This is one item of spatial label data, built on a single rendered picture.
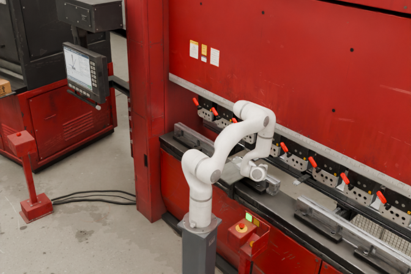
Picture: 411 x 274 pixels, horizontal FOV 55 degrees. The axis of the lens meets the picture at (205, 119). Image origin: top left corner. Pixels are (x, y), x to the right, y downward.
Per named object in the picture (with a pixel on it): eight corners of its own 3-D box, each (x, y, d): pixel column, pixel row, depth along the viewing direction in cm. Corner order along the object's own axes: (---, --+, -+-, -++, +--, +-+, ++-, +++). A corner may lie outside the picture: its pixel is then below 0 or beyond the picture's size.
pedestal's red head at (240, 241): (226, 243, 249) (227, 221, 241) (243, 231, 259) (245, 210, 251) (250, 262, 237) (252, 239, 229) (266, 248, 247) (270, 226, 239)
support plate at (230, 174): (210, 172, 260) (210, 170, 260) (238, 158, 276) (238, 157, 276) (229, 185, 249) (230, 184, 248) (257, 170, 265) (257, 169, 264)
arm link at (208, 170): (191, 177, 206) (212, 192, 195) (183, 164, 198) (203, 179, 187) (253, 111, 220) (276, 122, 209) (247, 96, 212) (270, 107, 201)
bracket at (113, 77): (89, 88, 338) (88, 81, 335) (114, 82, 353) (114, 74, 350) (114, 104, 312) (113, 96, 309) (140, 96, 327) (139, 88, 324)
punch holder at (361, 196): (342, 194, 215) (348, 169, 207) (350, 188, 220) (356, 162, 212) (368, 208, 205) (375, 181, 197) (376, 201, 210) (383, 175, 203)
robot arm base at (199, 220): (204, 239, 205) (205, 211, 197) (175, 224, 214) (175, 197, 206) (224, 219, 219) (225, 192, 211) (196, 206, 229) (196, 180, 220)
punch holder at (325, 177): (311, 177, 228) (315, 152, 220) (319, 171, 233) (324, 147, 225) (334, 189, 218) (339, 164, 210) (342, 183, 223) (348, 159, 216)
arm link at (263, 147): (244, 133, 226) (237, 177, 239) (271, 139, 222) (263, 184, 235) (248, 126, 234) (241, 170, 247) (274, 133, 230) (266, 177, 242)
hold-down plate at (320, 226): (293, 216, 242) (294, 212, 241) (298, 212, 245) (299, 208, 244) (336, 244, 223) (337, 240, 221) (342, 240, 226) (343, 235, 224)
